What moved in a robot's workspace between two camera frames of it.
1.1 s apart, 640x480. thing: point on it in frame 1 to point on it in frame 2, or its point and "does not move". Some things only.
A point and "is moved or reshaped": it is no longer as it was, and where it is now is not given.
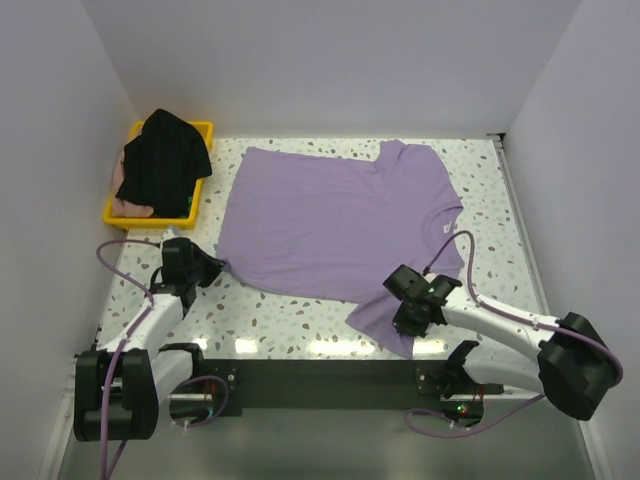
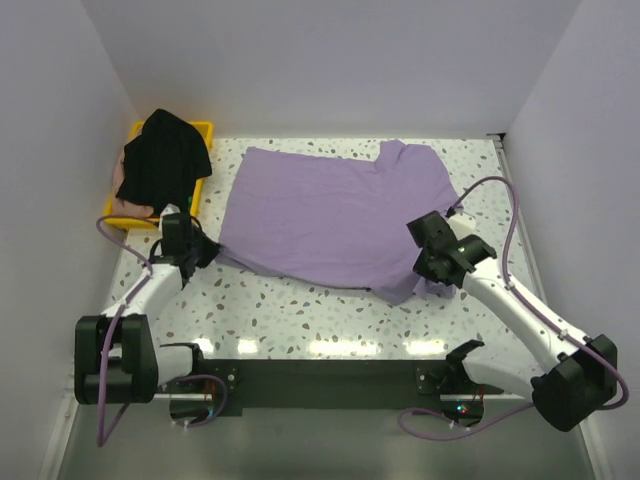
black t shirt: [163, 165] does not move
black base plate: [339, 383] does not move
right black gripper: [405, 328] to [420, 269]
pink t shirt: [122, 208] does not move
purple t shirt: [333, 229] is moved or reshaped
